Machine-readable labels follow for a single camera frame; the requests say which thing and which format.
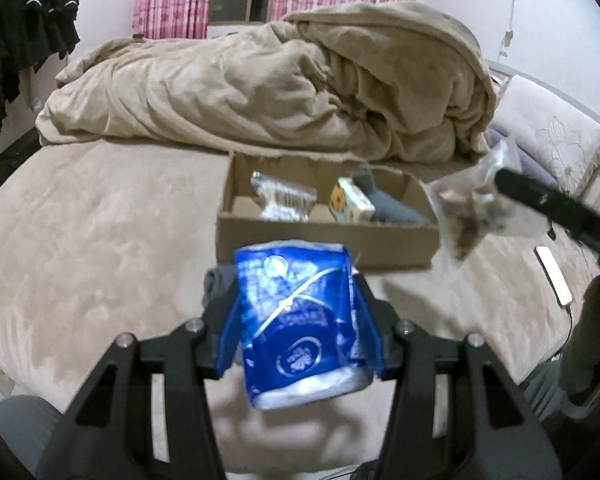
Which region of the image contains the clear plastic snack bag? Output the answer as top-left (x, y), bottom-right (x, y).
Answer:
top-left (424, 138), bottom-right (550, 263)

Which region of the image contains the grey knitted hat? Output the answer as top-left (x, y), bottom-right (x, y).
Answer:
top-left (351, 169), bottom-right (429, 226)

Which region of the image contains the blue tissue pack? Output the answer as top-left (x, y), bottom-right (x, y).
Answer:
top-left (234, 240), bottom-right (374, 411)

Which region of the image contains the bear print tissue pack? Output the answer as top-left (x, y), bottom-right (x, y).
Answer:
top-left (329, 177), bottom-right (375, 223)

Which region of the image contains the clear bag with comb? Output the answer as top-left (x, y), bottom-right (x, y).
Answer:
top-left (250, 171), bottom-right (317, 221)

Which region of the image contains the grey grip sock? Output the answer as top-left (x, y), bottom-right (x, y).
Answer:
top-left (201, 263), bottom-right (236, 309)

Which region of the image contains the right hand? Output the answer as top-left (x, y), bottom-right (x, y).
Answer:
top-left (559, 275), bottom-right (600, 405)

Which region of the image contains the white smartphone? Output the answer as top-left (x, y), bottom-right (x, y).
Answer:
top-left (534, 246), bottom-right (573, 308)

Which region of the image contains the embroidered white pillow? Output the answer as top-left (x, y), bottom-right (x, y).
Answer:
top-left (490, 75), bottom-right (600, 196)

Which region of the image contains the metal bed headboard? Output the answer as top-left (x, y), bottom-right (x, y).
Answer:
top-left (484, 58), bottom-right (600, 172)

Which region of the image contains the cardboard box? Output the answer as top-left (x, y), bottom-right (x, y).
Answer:
top-left (215, 153), bottom-right (440, 270)

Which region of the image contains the beige plush blanket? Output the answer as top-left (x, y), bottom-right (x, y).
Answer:
top-left (36, 1), bottom-right (496, 164)

